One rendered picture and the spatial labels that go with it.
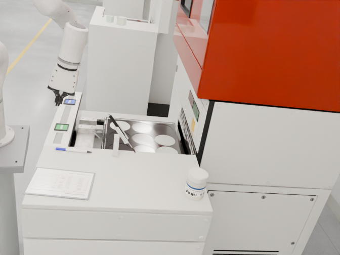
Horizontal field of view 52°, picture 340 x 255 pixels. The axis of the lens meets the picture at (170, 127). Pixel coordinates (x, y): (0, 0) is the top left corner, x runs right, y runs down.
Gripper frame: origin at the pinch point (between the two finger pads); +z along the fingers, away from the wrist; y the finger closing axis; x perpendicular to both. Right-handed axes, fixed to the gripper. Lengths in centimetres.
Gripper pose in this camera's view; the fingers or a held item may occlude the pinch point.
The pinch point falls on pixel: (58, 100)
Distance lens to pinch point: 147.8
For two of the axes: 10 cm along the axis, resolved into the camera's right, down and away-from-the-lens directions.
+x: 1.1, 4.9, -8.7
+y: -9.3, -2.6, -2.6
